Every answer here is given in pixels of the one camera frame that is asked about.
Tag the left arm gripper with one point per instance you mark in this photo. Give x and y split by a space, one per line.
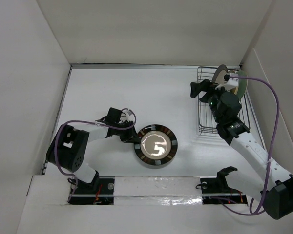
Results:
131 136

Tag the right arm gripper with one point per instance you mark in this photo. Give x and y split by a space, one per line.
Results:
206 85

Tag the brown rimmed cream plate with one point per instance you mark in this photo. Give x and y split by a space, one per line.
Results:
222 67

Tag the black striped rim plate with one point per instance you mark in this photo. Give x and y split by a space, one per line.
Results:
158 145

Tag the light blue rectangular plate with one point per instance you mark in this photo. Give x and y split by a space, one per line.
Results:
218 76

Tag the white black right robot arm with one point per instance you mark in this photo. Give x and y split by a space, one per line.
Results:
274 189

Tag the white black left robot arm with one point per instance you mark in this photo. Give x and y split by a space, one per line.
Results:
68 148

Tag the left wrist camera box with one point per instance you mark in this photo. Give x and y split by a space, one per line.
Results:
126 115

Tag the dark wire dish rack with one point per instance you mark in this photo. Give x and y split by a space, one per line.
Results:
226 111

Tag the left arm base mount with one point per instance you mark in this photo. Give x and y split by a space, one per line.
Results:
101 194

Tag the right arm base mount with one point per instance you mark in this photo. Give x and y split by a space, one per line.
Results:
215 190

